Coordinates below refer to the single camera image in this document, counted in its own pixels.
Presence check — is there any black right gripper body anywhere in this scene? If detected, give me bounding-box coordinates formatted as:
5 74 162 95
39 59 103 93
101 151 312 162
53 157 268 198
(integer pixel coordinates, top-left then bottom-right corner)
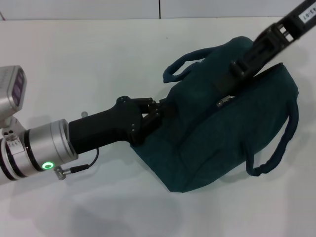
271 0 316 43

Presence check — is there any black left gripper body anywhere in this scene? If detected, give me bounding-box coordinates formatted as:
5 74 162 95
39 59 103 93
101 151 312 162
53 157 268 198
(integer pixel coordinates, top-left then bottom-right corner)
68 95 144 155

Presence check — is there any dark green insulated lunch bag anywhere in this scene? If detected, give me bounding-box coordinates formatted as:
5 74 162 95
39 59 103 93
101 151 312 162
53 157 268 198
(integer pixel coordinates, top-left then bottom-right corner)
129 36 301 193

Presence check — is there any black cable with silver plug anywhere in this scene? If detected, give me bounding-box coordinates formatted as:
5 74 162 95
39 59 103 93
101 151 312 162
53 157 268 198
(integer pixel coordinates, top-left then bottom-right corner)
54 147 99 181

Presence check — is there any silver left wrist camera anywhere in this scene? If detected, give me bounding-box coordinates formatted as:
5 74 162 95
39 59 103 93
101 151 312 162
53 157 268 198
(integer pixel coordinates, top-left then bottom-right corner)
0 65 27 129

